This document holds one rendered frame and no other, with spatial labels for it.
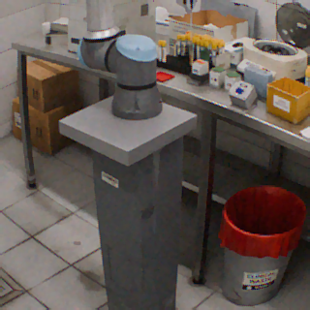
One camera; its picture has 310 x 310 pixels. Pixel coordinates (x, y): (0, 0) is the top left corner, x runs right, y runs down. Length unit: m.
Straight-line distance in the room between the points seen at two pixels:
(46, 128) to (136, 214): 1.62
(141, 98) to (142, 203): 0.32
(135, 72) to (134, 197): 0.38
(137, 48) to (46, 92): 1.66
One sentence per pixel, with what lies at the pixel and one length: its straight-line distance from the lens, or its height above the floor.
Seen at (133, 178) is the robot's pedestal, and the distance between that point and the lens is 1.67.
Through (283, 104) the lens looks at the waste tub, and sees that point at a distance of 1.77.
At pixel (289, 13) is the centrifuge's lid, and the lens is 2.31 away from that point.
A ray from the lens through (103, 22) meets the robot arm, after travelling 1.64.
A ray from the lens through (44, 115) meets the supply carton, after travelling 3.24.
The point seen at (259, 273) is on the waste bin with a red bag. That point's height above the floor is 0.23.
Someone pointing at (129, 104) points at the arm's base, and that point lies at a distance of 1.62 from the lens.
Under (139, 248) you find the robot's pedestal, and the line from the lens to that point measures 1.81.
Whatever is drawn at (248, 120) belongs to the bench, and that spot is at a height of 0.86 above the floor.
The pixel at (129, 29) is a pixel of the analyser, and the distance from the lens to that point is 2.23.
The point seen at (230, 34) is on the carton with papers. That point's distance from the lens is 2.30.
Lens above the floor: 1.65
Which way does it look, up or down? 30 degrees down
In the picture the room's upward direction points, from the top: straight up
